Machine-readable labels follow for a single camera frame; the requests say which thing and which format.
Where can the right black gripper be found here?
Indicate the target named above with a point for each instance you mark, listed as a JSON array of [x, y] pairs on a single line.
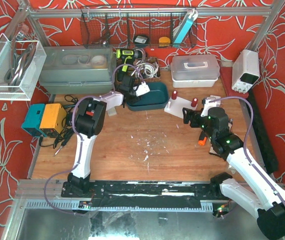
[[192, 119]]

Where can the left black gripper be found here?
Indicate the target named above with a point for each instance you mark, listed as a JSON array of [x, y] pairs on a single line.
[[133, 99]]

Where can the large red spring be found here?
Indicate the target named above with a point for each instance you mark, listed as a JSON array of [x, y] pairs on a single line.
[[174, 95], [194, 103]]

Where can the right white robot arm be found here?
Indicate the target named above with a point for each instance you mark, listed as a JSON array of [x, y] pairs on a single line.
[[266, 199]]

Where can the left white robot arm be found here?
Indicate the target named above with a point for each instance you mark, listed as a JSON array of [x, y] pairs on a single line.
[[87, 122]]

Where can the white peg board fixture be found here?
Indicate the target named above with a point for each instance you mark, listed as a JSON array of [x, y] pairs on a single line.
[[175, 107]]

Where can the wicker basket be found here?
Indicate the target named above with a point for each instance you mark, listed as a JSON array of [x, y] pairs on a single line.
[[146, 69]]

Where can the small grey metal plate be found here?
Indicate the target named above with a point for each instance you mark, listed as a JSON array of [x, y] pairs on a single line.
[[112, 112]]

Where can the orange black screwdriver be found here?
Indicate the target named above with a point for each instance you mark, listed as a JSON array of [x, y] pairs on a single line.
[[202, 138]]

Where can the teal plastic tray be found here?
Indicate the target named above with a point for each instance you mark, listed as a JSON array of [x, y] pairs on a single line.
[[157, 98]]

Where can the white plastic storage box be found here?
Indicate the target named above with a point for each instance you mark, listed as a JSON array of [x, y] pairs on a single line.
[[194, 71]]

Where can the black round tin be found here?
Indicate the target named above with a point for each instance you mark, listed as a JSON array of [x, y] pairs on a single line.
[[141, 41]]

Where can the red book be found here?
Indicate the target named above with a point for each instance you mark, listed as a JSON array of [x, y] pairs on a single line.
[[226, 78]]

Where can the yellow tape measure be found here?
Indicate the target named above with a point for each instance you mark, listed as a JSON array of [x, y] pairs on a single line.
[[164, 42]]

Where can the grey plastic toolbox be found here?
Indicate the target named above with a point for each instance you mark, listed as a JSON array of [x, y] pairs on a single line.
[[77, 70]]

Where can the white power supply unit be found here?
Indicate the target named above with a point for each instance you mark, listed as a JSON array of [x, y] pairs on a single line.
[[245, 71]]

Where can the yellow soldering station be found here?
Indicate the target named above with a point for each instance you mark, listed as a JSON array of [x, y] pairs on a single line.
[[52, 120]]

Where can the blue white flat box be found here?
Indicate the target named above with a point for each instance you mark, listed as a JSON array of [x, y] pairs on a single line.
[[183, 28]]

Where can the teal box device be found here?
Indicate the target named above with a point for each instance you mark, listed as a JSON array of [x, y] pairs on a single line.
[[33, 120]]

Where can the clear acrylic box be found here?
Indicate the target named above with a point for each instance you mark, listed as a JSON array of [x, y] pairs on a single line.
[[21, 63]]

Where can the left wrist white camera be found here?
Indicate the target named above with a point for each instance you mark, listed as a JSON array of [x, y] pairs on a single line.
[[141, 89]]

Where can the yellow green cordless drill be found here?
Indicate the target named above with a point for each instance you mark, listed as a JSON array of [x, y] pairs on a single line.
[[127, 56]]

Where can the black wire basket shelf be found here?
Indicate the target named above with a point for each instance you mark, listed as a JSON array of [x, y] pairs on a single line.
[[116, 25]]

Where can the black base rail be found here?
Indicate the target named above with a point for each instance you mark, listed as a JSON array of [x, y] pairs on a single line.
[[144, 194]]

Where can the black cable duct strip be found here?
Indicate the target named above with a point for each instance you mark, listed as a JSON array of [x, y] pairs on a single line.
[[267, 152]]

